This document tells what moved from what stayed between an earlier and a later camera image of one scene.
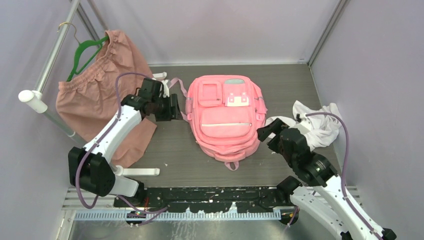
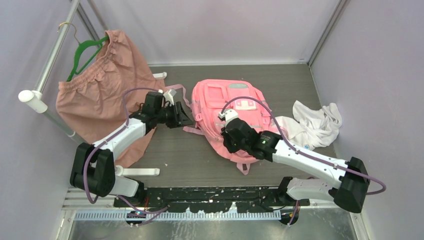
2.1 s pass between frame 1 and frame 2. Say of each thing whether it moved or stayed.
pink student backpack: moved
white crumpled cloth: stayed
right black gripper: moved
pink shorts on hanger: stayed
